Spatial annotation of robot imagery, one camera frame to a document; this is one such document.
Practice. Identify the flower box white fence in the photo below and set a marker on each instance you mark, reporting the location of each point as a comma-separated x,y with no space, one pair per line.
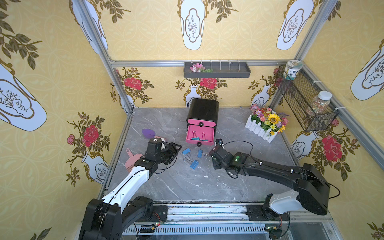
266,123

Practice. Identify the jar with green label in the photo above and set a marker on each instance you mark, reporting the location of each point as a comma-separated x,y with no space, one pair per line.
292,68

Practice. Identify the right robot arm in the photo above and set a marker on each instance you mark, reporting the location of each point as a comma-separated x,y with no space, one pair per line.
308,188

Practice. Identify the pink flowers in tray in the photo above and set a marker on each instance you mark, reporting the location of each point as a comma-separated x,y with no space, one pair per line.
199,68

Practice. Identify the black wire basket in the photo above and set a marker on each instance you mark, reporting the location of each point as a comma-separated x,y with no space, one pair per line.
298,94

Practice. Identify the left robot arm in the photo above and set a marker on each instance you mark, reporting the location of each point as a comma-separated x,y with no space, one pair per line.
120,198

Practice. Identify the black pink drawer cabinet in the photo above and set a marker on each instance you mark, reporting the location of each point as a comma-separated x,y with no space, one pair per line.
202,117

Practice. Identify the jar with white lid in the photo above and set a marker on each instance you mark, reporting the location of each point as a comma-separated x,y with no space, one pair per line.
319,103

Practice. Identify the purple pink toy shovel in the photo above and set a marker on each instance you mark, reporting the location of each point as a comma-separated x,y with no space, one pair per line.
148,133

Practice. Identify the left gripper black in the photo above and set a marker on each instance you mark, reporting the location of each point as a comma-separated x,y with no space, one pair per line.
171,148

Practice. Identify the grey wall shelf tray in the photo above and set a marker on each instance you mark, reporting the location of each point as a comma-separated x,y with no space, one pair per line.
221,69

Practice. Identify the teal binder clip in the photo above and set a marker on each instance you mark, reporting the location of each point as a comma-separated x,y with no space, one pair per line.
204,137
194,136

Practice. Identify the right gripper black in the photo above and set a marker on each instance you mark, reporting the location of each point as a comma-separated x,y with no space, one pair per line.
216,154

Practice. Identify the blue binder clip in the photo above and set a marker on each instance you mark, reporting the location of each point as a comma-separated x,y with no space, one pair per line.
193,163
187,152
201,154

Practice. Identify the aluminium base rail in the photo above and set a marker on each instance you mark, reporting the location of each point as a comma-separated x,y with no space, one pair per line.
235,221

